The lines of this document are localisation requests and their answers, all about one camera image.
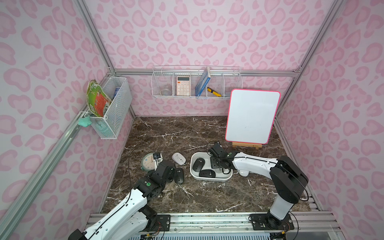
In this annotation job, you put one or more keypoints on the wooden easel stand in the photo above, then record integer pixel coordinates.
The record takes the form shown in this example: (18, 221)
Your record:
(249, 145)

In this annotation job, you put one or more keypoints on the pink white calculator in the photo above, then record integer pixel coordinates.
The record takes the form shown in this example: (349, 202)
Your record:
(183, 86)

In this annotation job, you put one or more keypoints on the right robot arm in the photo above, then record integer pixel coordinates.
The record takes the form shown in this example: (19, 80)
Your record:
(289, 180)

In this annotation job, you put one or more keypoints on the blue book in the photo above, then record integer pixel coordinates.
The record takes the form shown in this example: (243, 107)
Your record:
(203, 82)

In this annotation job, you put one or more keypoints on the black mouse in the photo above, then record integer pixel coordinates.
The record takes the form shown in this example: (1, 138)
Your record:
(179, 176)
(198, 164)
(207, 173)

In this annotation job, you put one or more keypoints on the white mesh wall basket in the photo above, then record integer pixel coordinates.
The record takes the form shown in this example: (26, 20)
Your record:
(108, 127)

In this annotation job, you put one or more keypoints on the green round clock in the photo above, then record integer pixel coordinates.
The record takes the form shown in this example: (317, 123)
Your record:
(151, 161)

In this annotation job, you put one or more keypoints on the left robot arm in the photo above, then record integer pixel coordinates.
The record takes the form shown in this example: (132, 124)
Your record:
(133, 215)

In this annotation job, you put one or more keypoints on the yellow utility knife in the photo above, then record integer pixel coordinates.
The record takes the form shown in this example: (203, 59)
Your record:
(215, 93)

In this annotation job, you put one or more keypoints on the clear tape roll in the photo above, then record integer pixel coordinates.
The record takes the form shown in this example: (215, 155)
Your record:
(167, 90)

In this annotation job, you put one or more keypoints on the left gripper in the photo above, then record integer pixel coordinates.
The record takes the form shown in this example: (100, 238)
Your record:
(167, 169)

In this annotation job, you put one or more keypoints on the green snack bag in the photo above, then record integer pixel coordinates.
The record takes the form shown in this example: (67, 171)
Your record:
(97, 101)

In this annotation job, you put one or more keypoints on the white pink mouse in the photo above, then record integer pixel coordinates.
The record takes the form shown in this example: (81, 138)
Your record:
(179, 159)

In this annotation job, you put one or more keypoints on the white board pink frame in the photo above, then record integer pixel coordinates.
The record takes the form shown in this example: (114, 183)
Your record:
(251, 116)

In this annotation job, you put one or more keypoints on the teal clip holder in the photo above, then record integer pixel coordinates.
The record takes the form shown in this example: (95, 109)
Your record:
(85, 121)

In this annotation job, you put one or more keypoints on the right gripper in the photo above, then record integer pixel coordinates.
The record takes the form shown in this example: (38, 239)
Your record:
(216, 157)

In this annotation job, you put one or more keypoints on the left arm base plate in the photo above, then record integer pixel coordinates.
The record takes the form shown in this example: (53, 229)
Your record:
(157, 223)

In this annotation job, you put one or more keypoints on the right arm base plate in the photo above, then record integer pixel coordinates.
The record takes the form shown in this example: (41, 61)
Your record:
(267, 222)

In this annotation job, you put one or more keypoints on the white storage box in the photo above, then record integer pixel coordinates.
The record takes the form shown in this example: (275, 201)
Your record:
(221, 174)

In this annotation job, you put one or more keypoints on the white wire wall shelf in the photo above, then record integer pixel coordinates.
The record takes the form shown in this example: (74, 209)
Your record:
(223, 79)

